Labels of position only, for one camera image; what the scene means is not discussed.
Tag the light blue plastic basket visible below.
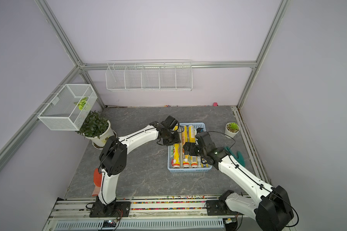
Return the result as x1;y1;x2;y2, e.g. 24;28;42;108
167;122;212;173

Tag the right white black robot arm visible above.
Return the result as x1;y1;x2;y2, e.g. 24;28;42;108
184;131;297;231

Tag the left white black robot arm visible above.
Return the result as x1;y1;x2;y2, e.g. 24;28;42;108
97;116;181;206

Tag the small white potted succulent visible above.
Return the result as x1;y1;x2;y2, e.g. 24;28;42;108
225;122;240;139

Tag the green work glove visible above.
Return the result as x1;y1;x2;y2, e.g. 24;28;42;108
224;146;246;167

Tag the large potted green plant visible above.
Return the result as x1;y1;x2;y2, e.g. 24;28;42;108
76;111;117;148

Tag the red orange work glove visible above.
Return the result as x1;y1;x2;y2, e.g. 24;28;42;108
92;168;102;196

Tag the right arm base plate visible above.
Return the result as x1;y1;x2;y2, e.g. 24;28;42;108
204;190;241;216

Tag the white wire shelf back wall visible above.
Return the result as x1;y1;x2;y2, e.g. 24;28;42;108
105;60;193;91

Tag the green leaf in wire basket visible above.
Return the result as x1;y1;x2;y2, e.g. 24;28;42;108
74;97;91;111

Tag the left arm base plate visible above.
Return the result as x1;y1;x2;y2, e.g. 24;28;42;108
89;197;131;218

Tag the white wire basket left wall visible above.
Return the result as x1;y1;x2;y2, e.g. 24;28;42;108
38;84;97;131

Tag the aluminium rail frame front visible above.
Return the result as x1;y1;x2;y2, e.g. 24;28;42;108
42;195;292;231

